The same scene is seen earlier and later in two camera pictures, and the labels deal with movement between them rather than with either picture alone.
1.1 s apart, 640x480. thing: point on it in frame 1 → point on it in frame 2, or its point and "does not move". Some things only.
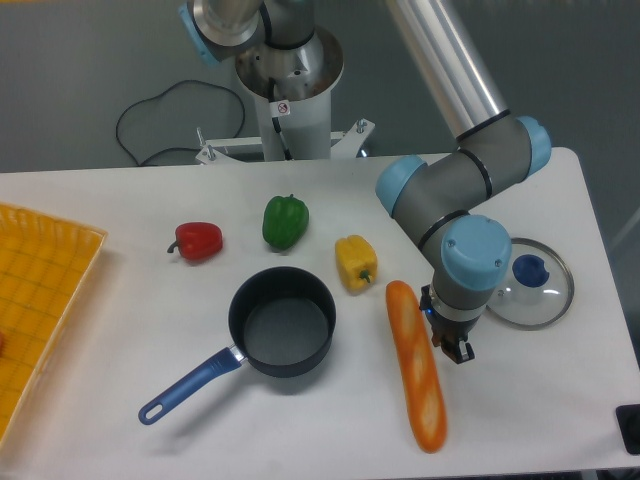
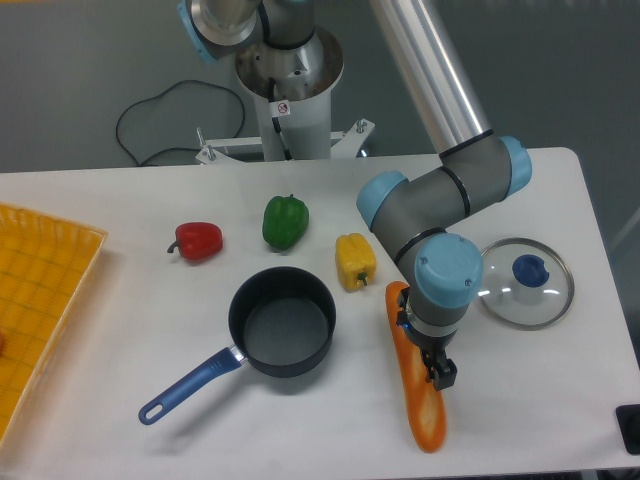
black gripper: (453, 345) → (432, 348)
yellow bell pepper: (357, 262) does not move
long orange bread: (418, 366) does not move
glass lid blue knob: (537, 290) does not move
